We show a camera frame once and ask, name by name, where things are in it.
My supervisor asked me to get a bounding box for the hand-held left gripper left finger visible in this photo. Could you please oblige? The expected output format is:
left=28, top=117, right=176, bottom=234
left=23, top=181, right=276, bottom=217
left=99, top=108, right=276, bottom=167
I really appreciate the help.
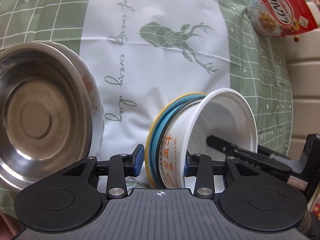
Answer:
left=62, top=144, right=145, bottom=198

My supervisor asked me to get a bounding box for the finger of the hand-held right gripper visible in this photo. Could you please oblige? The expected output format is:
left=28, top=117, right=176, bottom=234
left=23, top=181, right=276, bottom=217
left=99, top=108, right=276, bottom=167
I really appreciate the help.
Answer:
left=206, top=135, right=292, bottom=173
left=257, top=145, right=293, bottom=161

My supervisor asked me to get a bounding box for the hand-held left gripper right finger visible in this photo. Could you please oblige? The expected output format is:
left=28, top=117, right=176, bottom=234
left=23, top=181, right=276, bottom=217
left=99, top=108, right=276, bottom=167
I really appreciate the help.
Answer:
left=184, top=153, right=254, bottom=198

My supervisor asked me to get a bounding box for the white yellow-rimmed bowl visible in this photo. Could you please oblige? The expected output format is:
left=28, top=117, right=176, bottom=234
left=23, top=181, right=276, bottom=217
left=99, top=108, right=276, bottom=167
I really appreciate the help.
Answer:
left=145, top=93, right=208, bottom=188

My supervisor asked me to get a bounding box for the blue ceramic bowl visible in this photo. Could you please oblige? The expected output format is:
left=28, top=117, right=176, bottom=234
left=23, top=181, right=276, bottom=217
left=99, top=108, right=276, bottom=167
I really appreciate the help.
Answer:
left=150, top=97, right=202, bottom=186

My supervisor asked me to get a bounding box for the white paper bowl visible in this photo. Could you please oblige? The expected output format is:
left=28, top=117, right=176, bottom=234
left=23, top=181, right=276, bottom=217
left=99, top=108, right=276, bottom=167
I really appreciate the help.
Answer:
left=160, top=88, right=258, bottom=189

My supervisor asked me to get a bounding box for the floral white plate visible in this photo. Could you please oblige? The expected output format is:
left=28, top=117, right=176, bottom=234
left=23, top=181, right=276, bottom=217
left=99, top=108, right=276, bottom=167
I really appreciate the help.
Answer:
left=37, top=41, right=104, bottom=156

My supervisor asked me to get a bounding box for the stainless steel bowl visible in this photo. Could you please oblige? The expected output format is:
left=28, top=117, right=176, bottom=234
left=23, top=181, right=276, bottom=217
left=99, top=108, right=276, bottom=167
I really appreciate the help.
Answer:
left=0, top=42, right=95, bottom=191

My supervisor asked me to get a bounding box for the beige padded headboard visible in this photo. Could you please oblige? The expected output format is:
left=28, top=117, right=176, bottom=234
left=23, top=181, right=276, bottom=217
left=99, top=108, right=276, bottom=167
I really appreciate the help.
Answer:
left=284, top=0, right=320, bottom=137

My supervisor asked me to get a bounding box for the green checked bedsheet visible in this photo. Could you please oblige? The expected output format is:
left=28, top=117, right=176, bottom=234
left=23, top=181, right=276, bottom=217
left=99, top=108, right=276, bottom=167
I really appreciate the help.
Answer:
left=0, top=0, right=309, bottom=213

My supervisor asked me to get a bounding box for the red cereal bag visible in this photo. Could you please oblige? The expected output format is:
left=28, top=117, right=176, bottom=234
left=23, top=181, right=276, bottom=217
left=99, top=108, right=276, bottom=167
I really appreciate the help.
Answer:
left=246, top=0, right=319, bottom=39

